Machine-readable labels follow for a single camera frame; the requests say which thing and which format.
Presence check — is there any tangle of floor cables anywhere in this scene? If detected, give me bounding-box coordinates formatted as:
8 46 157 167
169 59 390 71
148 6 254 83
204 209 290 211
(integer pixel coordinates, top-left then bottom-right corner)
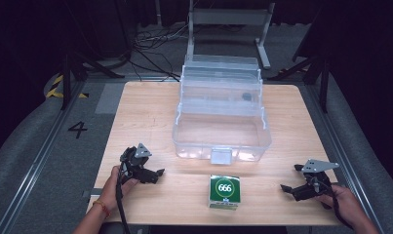
128 22 189 83

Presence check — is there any grey metal stand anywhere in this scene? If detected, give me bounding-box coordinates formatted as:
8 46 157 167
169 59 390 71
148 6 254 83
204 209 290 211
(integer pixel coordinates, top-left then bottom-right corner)
184 0 277 70

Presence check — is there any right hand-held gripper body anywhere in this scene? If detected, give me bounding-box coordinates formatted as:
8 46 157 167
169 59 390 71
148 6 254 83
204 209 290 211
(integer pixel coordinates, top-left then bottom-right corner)
300 158 340 201

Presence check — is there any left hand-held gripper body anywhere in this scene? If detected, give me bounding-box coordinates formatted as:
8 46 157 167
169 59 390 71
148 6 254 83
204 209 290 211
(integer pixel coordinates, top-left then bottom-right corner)
119 142 153 183

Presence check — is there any person's left hand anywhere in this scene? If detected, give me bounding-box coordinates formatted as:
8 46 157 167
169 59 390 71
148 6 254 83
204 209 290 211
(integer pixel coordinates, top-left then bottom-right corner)
100 165 140 213

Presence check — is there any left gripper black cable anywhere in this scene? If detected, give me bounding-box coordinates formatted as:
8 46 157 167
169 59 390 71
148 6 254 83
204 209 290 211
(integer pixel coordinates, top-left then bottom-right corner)
115 164 132 234

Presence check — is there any orange bracelet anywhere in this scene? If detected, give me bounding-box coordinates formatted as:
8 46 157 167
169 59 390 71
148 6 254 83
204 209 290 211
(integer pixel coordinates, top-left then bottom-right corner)
92 199 111 219

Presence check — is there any black tripod stand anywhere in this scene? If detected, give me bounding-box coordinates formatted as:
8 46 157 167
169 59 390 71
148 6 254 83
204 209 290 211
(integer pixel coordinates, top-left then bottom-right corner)
59 48 126 111
266 52 333 114

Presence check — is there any clear plastic storage box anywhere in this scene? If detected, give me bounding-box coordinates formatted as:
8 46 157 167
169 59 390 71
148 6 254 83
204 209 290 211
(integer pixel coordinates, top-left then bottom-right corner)
172 54 272 166

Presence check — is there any green and white carton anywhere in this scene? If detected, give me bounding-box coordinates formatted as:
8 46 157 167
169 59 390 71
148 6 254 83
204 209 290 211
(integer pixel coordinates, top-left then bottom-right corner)
208 174 242 211

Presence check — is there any person's right hand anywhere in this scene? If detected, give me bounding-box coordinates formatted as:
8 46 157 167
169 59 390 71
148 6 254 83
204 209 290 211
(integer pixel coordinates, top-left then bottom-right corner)
316 183 362 226

